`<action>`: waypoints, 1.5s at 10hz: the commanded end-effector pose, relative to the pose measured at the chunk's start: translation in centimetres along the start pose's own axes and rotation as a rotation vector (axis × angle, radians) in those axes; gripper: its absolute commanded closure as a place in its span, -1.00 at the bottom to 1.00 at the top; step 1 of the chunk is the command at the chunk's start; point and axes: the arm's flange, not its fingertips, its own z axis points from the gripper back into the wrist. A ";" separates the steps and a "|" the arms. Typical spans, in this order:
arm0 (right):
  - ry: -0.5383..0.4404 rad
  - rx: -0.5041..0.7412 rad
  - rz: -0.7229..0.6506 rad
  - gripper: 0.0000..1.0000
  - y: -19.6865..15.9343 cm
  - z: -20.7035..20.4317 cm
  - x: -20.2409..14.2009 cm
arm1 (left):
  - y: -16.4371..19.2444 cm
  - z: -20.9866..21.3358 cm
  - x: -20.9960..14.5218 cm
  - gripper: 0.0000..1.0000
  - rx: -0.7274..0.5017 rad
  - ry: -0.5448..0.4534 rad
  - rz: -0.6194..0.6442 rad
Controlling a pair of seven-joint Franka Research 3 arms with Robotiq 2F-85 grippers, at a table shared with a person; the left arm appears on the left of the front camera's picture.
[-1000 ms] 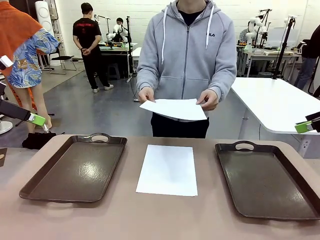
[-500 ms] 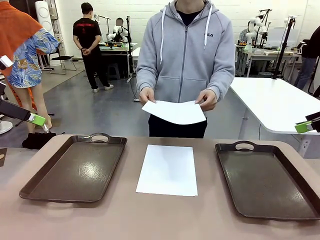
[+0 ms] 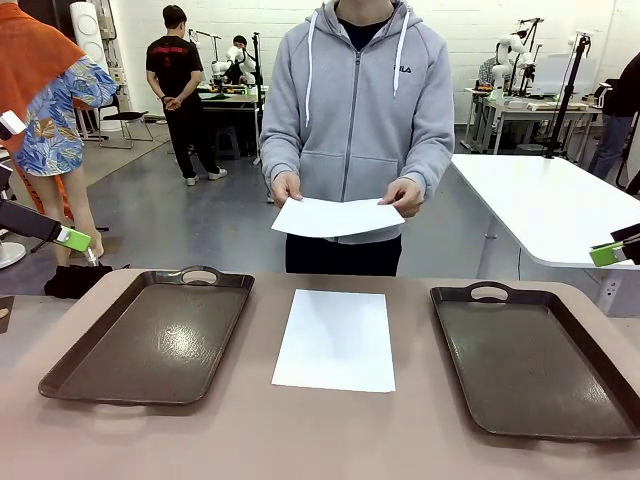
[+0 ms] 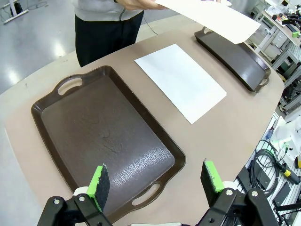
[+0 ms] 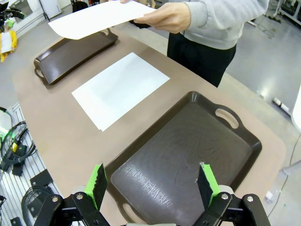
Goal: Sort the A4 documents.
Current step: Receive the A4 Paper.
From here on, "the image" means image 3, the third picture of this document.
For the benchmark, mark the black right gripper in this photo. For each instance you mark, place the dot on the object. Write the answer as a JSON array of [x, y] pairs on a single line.
[[631, 235]]

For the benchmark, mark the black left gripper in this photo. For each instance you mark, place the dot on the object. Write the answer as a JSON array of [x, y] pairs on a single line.
[[27, 220]]

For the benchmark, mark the white A4 paper sheet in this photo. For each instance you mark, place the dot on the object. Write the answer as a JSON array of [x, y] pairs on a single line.
[[335, 340], [335, 217]]

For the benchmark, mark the person's left forearm grey sleeve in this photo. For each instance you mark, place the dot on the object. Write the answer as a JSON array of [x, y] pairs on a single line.
[[427, 165]]

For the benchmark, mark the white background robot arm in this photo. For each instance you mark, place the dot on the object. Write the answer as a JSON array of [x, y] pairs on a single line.
[[235, 57], [510, 50]]

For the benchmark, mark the person's right forearm grey sleeve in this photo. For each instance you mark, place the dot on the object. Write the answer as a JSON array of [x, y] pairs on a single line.
[[280, 155]]

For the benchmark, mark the person's left hand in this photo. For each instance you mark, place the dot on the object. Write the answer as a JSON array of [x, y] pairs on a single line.
[[407, 197]]

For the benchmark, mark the person's right hand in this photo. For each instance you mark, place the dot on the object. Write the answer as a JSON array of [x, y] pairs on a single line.
[[286, 187]]

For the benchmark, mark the black bag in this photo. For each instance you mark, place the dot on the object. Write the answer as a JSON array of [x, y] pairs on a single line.
[[75, 282]]

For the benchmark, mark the white round fan base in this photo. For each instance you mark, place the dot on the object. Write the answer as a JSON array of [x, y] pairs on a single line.
[[10, 255]]

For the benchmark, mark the white table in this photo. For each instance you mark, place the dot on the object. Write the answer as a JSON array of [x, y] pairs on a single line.
[[550, 200]]

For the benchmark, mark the dark brown board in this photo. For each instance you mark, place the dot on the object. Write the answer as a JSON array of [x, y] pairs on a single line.
[[6, 322]]

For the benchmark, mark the mannequin in floral dress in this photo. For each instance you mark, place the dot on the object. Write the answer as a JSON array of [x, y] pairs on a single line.
[[55, 125]]

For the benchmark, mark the brown plastic serving tray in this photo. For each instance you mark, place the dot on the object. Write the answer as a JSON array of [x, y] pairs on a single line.
[[150, 345], [525, 365]]

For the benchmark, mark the black chair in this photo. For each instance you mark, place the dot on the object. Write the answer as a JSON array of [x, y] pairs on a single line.
[[125, 116]]

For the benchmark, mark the person in dark jacket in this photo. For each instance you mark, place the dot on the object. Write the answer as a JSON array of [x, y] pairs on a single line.
[[617, 110]]

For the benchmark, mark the light background desk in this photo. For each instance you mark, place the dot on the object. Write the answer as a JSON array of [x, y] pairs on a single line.
[[530, 110]]

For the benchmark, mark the grey stool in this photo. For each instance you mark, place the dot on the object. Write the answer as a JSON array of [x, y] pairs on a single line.
[[227, 142]]

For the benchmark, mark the orange garment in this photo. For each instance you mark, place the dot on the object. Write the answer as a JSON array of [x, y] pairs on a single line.
[[30, 60]]

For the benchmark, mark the man in black t-shirt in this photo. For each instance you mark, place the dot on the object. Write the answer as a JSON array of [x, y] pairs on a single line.
[[175, 65]]

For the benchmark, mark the white tower air conditioner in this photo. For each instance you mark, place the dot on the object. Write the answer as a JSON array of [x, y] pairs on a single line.
[[90, 35]]

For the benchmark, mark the dark background work table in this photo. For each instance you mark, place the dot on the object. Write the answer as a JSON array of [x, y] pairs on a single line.
[[235, 102]]

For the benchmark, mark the person in plaid shirt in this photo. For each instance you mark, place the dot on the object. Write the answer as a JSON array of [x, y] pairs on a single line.
[[487, 72]]

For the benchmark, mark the black tripod pole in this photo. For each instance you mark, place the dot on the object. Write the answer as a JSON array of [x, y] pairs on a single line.
[[257, 90]]

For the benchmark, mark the seated person with black hair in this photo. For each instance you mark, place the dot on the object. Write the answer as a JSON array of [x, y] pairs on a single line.
[[240, 41]]

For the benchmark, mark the person in grey hoodie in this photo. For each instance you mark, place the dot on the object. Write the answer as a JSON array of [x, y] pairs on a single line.
[[360, 110]]

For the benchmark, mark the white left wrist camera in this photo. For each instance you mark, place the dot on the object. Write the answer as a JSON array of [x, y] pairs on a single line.
[[11, 125]]

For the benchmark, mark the black camera stand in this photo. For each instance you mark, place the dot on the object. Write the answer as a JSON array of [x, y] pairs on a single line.
[[567, 100]]

